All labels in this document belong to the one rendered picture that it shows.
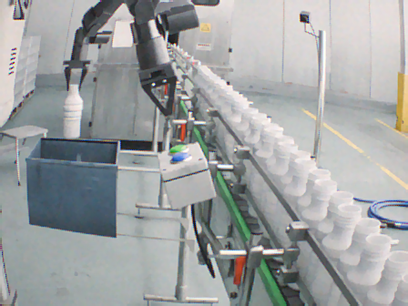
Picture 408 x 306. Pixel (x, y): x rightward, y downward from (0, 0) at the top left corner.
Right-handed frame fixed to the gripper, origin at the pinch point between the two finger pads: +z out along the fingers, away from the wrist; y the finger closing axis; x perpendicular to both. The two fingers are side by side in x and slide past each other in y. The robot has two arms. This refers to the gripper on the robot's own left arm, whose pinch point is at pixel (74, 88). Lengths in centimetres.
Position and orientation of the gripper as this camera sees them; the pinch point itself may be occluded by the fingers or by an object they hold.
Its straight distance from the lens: 177.8
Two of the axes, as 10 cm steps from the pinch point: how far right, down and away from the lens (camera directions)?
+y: -9.9, -0.8, -1.3
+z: -1.0, 9.8, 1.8
